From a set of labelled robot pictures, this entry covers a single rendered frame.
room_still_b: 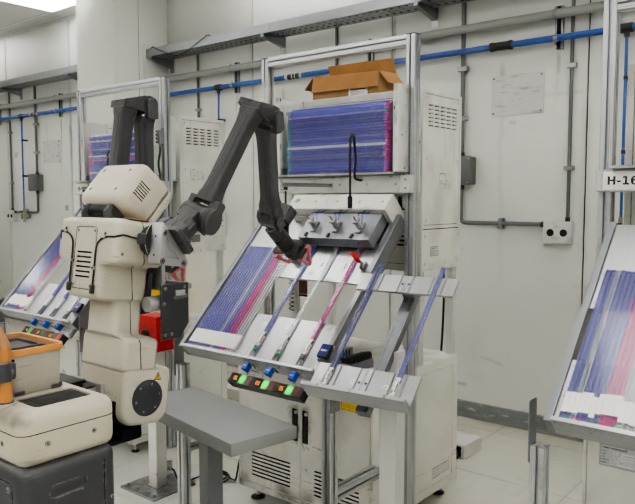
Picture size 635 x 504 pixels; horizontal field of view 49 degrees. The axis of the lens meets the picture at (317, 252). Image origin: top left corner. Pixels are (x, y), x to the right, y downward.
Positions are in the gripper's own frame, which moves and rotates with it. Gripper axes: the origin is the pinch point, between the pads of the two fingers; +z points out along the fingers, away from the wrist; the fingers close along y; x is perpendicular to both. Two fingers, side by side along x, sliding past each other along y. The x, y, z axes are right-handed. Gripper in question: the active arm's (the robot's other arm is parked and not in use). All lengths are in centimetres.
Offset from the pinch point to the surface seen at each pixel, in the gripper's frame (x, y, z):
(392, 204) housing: -36.5, -18.6, 9.2
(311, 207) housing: -32.1, 17.1, 7.1
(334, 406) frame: 41, -26, 21
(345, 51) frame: -84, 8, -28
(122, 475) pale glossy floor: 80, 107, 72
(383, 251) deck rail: -18.0, -20.8, 14.1
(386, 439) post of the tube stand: 45, -45, 28
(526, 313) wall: -92, -10, 161
